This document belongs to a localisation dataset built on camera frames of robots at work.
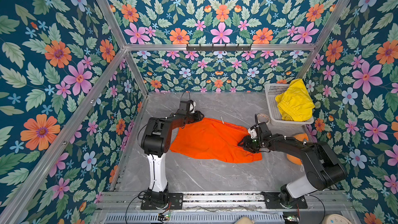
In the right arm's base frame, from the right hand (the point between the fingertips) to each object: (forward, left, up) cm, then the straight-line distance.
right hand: (239, 144), depth 90 cm
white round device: (-36, -38, 0) cm, 52 cm away
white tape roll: (+21, -20, -3) cm, 29 cm away
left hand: (+21, +21, +5) cm, 30 cm away
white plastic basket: (+42, -30, +4) cm, 52 cm away
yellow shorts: (+24, -38, +9) cm, 46 cm away
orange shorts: (+4, +14, -2) cm, 15 cm away
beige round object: (-36, +3, +2) cm, 36 cm away
